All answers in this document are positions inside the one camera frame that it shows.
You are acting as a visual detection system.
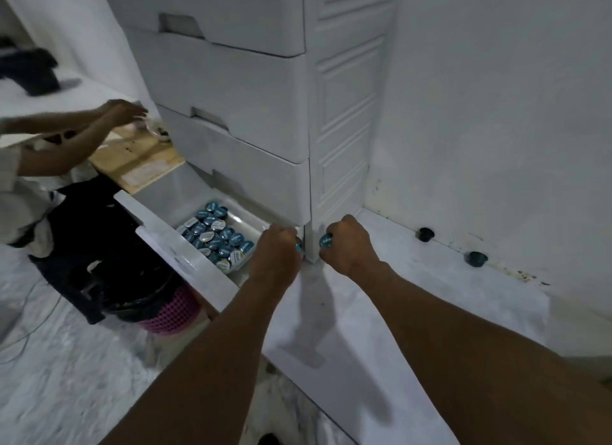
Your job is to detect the person's left hand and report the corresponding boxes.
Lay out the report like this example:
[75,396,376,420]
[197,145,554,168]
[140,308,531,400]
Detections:
[248,222,305,290]

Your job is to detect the person's right hand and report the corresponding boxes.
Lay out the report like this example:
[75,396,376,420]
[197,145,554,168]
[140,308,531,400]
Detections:
[317,214,391,281]

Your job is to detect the row of lidded capsules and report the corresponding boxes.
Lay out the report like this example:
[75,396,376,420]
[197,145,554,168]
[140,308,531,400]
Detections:
[175,200,255,274]

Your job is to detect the person's left forearm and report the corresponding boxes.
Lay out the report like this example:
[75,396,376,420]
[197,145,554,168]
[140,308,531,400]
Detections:
[100,272,300,445]

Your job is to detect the person's right forearm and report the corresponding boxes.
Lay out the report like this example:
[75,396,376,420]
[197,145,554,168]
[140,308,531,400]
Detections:
[363,265,612,445]

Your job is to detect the white drawer cabinet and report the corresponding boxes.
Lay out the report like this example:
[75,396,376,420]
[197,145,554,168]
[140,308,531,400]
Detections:
[98,0,400,264]

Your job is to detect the clear plastic tray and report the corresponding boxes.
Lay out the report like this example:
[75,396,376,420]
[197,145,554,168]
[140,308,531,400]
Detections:
[174,198,266,276]

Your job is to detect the white marble table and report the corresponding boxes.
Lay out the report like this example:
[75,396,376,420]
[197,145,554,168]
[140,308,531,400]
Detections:
[210,208,551,445]

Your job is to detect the pink mesh basket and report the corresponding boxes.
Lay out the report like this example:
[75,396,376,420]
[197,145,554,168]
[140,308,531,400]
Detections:
[138,284,201,335]

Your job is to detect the black plastic bag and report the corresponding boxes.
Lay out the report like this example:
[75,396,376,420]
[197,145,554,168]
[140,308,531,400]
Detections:
[103,267,185,324]

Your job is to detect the white plastic sheet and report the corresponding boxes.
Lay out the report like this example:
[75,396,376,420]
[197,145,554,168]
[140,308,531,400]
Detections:
[119,162,166,186]

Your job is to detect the grey round dish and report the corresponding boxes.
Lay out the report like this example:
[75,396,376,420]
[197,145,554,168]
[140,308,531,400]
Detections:
[145,117,171,142]

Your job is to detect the brown wooden side table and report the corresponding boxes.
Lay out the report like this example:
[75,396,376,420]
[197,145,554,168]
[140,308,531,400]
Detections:
[88,124,186,196]

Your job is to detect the white desk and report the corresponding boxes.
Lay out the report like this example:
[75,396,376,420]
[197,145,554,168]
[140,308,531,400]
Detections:
[0,66,149,149]

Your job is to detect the black object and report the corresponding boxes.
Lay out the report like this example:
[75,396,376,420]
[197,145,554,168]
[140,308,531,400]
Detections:
[0,47,61,96]

